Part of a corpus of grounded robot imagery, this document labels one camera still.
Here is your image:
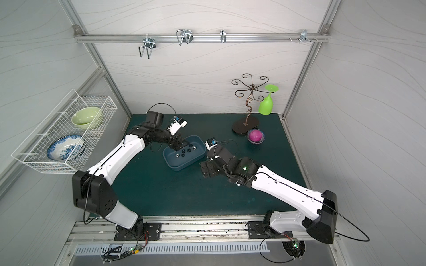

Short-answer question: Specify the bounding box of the blue plastic storage box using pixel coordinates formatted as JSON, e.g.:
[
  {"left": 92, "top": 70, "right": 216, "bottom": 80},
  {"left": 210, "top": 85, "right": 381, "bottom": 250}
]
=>
[{"left": 163, "top": 135, "right": 207, "bottom": 171}]

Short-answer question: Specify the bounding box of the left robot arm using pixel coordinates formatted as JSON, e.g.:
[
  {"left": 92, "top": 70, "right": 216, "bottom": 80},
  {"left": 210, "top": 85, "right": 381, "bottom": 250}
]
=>
[{"left": 72, "top": 111, "right": 187, "bottom": 231}]

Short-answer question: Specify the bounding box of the dark metal jewelry stand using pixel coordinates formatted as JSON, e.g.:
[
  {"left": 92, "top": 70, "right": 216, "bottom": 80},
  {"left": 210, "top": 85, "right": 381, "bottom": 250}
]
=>
[{"left": 231, "top": 73, "right": 269, "bottom": 135}]

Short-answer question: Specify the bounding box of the white wire basket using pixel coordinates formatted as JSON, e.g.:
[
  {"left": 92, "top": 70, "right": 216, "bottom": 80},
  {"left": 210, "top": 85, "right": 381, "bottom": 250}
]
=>
[{"left": 11, "top": 90, "right": 117, "bottom": 174}]

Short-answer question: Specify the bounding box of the green table mat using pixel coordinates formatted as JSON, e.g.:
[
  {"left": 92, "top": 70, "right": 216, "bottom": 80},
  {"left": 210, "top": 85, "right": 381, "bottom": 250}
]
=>
[{"left": 113, "top": 114, "right": 305, "bottom": 217}]

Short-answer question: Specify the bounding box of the small metal hook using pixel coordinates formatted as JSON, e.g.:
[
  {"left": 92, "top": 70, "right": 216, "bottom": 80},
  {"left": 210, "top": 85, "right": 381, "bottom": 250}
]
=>
[{"left": 220, "top": 29, "right": 226, "bottom": 43}]

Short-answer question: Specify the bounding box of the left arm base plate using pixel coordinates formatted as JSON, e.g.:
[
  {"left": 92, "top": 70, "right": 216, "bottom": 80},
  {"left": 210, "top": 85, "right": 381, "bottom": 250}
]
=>
[{"left": 114, "top": 222, "right": 162, "bottom": 241}]

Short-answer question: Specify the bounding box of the aluminium front rail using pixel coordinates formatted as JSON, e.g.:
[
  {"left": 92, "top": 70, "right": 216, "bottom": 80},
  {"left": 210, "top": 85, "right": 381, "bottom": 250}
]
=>
[{"left": 66, "top": 215, "right": 340, "bottom": 245}]

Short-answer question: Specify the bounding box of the blue white patterned bowl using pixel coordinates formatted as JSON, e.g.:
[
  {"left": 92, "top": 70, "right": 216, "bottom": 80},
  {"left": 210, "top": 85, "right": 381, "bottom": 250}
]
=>
[{"left": 47, "top": 135, "right": 85, "bottom": 161}]

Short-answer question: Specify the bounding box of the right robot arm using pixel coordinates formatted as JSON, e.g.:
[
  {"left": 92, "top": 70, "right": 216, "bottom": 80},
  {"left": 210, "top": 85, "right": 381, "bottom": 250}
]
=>
[{"left": 200, "top": 140, "right": 337, "bottom": 244}]

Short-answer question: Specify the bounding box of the green plastic goblet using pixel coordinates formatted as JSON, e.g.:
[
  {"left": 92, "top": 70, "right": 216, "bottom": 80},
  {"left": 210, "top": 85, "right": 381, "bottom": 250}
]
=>
[{"left": 258, "top": 84, "right": 279, "bottom": 115}]

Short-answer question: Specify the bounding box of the aluminium rail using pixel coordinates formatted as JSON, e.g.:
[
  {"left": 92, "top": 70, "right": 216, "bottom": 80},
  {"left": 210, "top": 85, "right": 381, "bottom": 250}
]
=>
[
  {"left": 74, "top": 32, "right": 331, "bottom": 44},
  {"left": 66, "top": 215, "right": 340, "bottom": 245}
]

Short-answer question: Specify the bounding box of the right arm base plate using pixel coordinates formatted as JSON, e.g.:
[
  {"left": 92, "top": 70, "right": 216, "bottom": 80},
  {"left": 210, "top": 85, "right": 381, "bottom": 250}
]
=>
[{"left": 244, "top": 221, "right": 294, "bottom": 239}]

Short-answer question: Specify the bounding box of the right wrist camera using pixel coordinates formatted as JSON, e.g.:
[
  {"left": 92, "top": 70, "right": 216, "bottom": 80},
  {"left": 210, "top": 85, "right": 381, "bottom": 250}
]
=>
[{"left": 205, "top": 137, "right": 218, "bottom": 151}]

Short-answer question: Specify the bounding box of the metal double hook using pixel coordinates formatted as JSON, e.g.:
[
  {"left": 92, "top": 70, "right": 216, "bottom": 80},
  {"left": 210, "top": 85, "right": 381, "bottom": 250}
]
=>
[{"left": 138, "top": 36, "right": 156, "bottom": 59}]

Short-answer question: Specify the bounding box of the metal hook right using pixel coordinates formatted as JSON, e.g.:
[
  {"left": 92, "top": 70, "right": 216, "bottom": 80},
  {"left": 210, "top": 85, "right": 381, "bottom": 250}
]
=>
[{"left": 288, "top": 30, "right": 318, "bottom": 43}]

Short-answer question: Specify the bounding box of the green ceramic bowl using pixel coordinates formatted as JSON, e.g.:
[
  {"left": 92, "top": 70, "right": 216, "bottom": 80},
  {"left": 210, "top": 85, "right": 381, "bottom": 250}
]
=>
[{"left": 71, "top": 106, "right": 103, "bottom": 130}]

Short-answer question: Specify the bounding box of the metal hook centre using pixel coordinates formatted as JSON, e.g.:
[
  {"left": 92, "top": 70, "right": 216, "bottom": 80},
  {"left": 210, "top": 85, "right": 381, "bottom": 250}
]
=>
[{"left": 175, "top": 29, "right": 194, "bottom": 46}]

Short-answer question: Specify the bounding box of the purple ball in bowl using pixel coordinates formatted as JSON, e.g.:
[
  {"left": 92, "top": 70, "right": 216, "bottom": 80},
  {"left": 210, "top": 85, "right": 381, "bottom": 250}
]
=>
[{"left": 247, "top": 129, "right": 266, "bottom": 145}]

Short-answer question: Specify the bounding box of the aluminium top rail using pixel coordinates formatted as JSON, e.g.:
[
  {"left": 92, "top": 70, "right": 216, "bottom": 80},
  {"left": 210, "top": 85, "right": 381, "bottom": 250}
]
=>
[{"left": 74, "top": 32, "right": 331, "bottom": 44}]

